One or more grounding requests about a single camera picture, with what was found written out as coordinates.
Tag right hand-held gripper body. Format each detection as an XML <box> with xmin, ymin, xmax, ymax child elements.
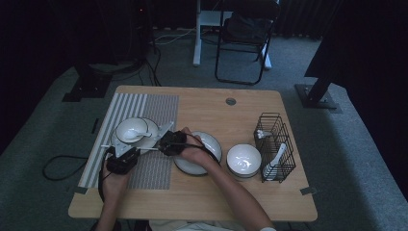
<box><xmin>154</xmin><ymin>120</ymin><xmax>188</xmax><ymax>157</ymax></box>

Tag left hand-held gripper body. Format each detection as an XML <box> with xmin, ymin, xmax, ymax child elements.
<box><xmin>105</xmin><ymin>143</ymin><xmax>136</xmax><ymax>176</ymax></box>

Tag white plate with dark rim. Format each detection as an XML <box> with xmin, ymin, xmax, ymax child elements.
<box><xmin>173</xmin><ymin>130</ymin><xmax>223</xmax><ymax>176</ymax></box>
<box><xmin>110</xmin><ymin>117</ymin><xmax>161</xmax><ymax>155</ymax></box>

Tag white ceramic spoon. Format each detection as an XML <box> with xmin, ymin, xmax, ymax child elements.
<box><xmin>123</xmin><ymin>129</ymin><xmax>153</xmax><ymax>141</ymax></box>
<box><xmin>262</xmin><ymin>142</ymin><xmax>288</xmax><ymax>182</ymax></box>

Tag black wire basket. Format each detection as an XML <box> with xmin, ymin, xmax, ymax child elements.
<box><xmin>253</xmin><ymin>112</ymin><xmax>296</xmax><ymax>185</ymax></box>

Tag person's right hand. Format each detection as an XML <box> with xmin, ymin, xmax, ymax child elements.
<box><xmin>181</xmin><ymin>128</ymin><xmax>215</xmax><ymax>167</ymax></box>

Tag person's left hand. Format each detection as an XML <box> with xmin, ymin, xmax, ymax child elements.
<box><xmin>100</xmin><ymin>165</ymin><xmax>133</xmax><ymax>200</ymax></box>

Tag striped woven placemat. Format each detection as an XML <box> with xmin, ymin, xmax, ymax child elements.
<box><xmin>77</xmin><ymin>92</ymin><xmax>180</xmax><ymax>191</ymax></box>

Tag black stand base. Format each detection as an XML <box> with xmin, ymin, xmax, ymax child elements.
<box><xmin>62</xmin><ymin>64</ymin><xmax>114</xmax><ymax>103</ymax></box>

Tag person's light clothing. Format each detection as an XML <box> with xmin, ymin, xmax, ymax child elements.
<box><xmin>148</xmin><ymin>219</ymin><xmax>240</xmax><ymax>231</ymax></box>

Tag grey round stand base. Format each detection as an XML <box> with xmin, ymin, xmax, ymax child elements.
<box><xmin>89</xmin><ymin>61</ymin><xmax>145</xmax><ymax>76</ymax></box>

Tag dark bag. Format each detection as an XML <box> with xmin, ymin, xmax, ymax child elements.
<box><xmin>224</xmin><ymin>13</ymin><xmax>273</xmax><ymax>42</ymax></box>

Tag black folding chair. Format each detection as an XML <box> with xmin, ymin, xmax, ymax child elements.
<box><xmin>214</xmin><ymin>0</ymin><xmax>282</xmax><ymax>86</ymax></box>

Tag dark curtain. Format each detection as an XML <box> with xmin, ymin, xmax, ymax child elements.
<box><xmin>304</xmin><ymin>0</ymin><xmax>408</xmax><ymax>193</ymax></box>

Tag left hand-held gripper cable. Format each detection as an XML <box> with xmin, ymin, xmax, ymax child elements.
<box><xmin>97</xmin><ymin>147</ymin><xmax>114</xmax><ymax>203</ymax></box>

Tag hand-held gripper cable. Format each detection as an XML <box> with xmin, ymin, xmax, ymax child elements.
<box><xmin>184</xmin><ymin>133</ymin><xmax>222</xmax><ymax>165</ymax></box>
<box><xmin>97</xmin><ymin>147</ymin><xmax>114</xmax><ymax>203</ymax></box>

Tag right hand-held gripper cable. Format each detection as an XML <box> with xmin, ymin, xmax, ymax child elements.
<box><xmin>184</xmin><ymin>133</ymin><xmax>222</xmax><ymax>165</ymax></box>

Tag black floor cables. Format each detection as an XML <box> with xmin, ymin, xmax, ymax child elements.
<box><xmin>138</xmin><ymin>38</ymin><xmax>163</xmax><ymax>88</ymax></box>

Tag looped black floor cable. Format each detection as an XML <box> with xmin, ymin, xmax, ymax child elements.
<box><xmin>42</xmin><ymin>155</ymin><xmax>89</xmax><ymax>181</ymax></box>

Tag white floor cable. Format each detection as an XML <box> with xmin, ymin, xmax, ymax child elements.
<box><xmin>153</xmin><ymin>28</ymin><xmax>196</xmax><ymax>46</ymax></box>

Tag black stand with base plate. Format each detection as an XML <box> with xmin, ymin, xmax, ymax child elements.
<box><xmin>294</xmin><ymin>76</ymin><xmax>339</xmax><ymax>110</ymax></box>

